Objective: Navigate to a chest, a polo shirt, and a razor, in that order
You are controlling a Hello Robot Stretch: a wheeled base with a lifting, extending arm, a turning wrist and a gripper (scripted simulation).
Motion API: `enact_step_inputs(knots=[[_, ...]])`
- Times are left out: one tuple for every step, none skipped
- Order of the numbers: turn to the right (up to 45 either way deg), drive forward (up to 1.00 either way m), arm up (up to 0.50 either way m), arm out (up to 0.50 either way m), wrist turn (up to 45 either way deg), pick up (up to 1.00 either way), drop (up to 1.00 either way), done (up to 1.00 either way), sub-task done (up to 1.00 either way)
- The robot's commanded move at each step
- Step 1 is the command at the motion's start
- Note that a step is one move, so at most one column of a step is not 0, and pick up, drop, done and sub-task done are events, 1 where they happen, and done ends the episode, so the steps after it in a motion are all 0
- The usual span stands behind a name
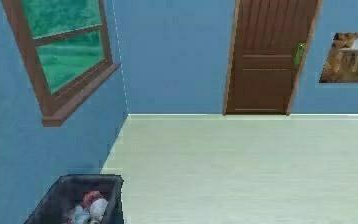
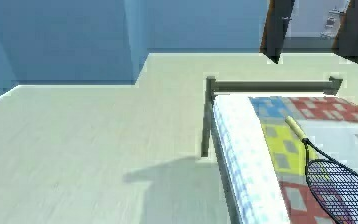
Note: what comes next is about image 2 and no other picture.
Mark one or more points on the black tennis racket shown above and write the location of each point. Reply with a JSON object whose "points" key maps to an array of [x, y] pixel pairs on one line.
{"points": [[337, 190]]}

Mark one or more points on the bed with patchwork quilt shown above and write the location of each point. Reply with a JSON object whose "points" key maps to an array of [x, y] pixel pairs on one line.
{"points": [[247, 146]]}

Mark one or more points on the dark room door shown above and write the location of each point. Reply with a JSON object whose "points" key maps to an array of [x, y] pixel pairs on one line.
{"points": [[276, 30], [353, 30]]}

